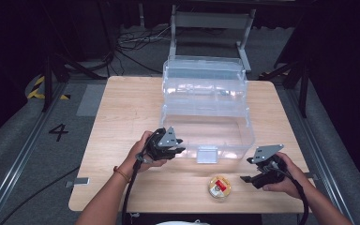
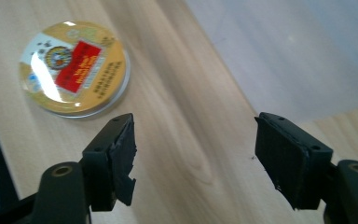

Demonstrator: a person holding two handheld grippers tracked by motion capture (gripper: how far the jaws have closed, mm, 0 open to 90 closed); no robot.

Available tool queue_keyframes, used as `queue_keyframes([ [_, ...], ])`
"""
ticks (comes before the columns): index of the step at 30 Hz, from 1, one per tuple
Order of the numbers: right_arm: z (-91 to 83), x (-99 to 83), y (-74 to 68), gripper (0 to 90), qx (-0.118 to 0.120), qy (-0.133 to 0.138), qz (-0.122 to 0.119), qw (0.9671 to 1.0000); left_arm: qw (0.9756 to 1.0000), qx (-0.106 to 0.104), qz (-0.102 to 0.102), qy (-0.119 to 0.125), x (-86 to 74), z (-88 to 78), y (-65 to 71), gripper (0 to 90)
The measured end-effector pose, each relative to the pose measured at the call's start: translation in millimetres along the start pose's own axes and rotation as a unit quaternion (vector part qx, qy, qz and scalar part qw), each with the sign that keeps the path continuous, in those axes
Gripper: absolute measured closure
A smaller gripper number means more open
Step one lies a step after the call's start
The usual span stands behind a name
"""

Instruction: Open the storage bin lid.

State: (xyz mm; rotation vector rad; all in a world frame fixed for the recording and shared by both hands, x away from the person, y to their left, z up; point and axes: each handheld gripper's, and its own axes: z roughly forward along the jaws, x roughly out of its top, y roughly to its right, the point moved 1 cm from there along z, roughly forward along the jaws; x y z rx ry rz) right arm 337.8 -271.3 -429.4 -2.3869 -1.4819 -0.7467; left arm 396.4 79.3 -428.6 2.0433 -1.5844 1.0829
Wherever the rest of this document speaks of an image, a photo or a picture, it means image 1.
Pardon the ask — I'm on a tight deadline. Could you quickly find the orange bracelet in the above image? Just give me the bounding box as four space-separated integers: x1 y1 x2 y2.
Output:
112 165 132 184

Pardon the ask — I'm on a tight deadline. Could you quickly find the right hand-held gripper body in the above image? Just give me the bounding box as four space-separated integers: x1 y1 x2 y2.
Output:
250 143 288 189

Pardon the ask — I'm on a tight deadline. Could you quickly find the clear plastic storage box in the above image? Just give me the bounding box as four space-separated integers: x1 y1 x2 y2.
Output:
158 55 257 164

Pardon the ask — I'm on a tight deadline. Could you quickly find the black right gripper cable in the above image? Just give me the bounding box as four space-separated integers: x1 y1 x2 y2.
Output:
270 162 310 225

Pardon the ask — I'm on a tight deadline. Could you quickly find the metal floor rail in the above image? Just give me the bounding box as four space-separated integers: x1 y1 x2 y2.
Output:
0 82 68 225
284 88 354 225

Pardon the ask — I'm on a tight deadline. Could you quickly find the bundle of floor cables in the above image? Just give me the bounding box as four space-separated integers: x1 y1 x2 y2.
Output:
114 23 173 77

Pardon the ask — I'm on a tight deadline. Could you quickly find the person's left hand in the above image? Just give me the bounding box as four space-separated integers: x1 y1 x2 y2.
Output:
121 130 169 178

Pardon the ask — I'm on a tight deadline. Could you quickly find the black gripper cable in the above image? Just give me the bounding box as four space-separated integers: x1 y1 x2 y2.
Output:
270 162 310 225
121 153 148 225

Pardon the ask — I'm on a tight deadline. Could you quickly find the round tin with red label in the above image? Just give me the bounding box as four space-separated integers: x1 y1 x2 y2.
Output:
208 175 233 201

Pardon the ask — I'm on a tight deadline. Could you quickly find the grey metal stand frame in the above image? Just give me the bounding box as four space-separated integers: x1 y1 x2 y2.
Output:
167 4 258 73

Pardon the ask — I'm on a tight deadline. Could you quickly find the black tripod stand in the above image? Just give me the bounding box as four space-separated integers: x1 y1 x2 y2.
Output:
262 60 311 119
41 52 108 113

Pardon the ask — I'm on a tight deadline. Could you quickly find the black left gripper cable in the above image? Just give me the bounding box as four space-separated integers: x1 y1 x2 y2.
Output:
121 153 148 225

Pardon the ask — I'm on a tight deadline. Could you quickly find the person's right hand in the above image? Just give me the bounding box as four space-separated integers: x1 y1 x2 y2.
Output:
262 152 310 200

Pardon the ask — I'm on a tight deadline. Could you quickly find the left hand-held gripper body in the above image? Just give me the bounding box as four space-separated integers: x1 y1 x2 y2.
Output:
144 126 185 161

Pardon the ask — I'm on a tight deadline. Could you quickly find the black floor cable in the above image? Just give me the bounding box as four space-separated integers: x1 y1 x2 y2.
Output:
0 166 81 225

